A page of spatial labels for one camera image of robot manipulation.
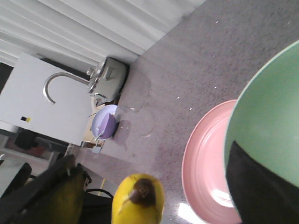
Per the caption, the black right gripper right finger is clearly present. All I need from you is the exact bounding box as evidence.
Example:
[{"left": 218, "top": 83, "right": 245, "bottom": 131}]
[{"left": 226, "top": 141, "right": 299, "bottom": 224}]

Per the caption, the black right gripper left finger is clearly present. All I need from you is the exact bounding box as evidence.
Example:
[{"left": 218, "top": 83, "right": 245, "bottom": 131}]
[{"left": 0, "top": 155, "right": 85, "bottom": 224}]

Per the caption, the yellow banana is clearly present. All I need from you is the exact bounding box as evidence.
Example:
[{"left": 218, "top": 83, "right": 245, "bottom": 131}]
[{"left": 111, "top": 173, "right": 164, "bottom": 224}]

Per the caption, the pink plate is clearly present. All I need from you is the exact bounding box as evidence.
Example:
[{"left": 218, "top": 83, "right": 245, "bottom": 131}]
[{"left": 181, "top": 100, "right": 242, "bottom": 224}]

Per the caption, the green bowl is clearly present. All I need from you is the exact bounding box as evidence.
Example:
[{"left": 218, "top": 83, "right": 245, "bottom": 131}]
[{"left": 224, "top": 42, "right": 299, "bottom": 187}]

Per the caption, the purple bowl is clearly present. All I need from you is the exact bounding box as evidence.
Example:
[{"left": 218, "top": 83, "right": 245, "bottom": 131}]
[{"left": 91, "top": 105, "right": 117, "bottom": 141}]

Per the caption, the white cabinet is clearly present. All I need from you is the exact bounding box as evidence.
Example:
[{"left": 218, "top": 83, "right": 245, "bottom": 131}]
[{"left": 0, "top": 53, "right": 92, "bottom": 146}]

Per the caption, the curved silver faucet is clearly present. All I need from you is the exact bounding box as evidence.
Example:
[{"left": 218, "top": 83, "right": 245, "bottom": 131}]
[{"left": 43, "top": 72, "right": 89, "bottom": 105}]

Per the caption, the silver toaster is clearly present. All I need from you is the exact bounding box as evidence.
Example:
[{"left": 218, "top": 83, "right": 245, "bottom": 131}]
[{"left": 87, "top": 57, "right": 127, "bottom": 104}]

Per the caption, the white curtain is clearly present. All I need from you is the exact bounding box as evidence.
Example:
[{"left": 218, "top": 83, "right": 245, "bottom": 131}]
[{"left": 0, "top": 0, "right": 202, "bottom": 70}]

